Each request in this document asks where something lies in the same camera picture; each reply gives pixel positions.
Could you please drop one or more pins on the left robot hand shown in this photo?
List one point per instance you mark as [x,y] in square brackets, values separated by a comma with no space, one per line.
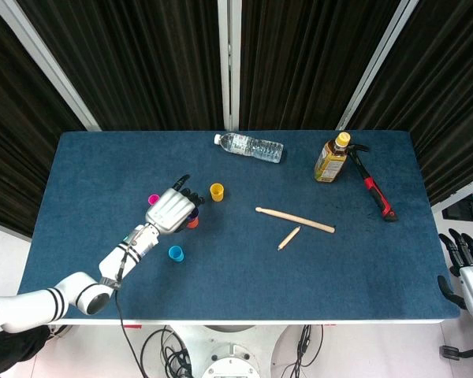
[169,210]

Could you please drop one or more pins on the pink plastic cup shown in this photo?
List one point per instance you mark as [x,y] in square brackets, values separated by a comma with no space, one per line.
[153,199]

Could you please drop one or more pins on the light blue plastic cup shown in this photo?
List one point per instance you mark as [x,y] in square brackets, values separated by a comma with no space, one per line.
[176,253]

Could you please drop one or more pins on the yellow plastic cup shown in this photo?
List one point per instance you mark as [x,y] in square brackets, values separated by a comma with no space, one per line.
[217,192]

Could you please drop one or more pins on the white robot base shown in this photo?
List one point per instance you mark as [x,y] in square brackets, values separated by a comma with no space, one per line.
[228,354]

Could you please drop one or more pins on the orange plastic cup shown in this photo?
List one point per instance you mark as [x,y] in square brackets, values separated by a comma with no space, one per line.
[193,223]

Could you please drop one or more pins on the black caster wheel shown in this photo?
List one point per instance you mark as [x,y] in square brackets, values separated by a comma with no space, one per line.
[449,352]

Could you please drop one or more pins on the black device with blue light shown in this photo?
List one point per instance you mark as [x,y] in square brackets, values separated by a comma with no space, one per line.
[457,212]

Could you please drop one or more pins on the clear plastic water bottle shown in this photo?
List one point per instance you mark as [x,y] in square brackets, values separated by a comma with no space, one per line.
[252,148]

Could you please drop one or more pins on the blue fabric table cover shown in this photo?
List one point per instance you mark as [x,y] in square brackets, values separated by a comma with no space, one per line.
[260,283]

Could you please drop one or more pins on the red tape strip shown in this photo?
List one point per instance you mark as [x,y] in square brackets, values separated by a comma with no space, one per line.
[132,326]

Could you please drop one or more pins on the short wooden pen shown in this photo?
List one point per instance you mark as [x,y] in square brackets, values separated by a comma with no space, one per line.
[289,238]

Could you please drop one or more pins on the wooden drumstick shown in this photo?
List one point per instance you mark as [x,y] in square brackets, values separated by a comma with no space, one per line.
[295,219]

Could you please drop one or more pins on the red and black hammer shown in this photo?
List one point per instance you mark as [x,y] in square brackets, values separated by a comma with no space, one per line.
[376,193]

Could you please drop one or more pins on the black pleated curtain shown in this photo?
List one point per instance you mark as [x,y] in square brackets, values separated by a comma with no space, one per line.
[16,118]
[449,98]
[142,59]
[307,59]

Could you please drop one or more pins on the tea bottle with yellow cap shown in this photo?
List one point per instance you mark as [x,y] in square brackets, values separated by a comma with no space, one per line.
[330,163]

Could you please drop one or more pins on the black bag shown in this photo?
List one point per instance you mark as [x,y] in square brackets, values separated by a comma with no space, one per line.
[12,348]

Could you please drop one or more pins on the white metal frame post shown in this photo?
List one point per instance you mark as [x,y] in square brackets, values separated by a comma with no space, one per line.
[43,59]
[453,199]
[372,67]
[229,59]

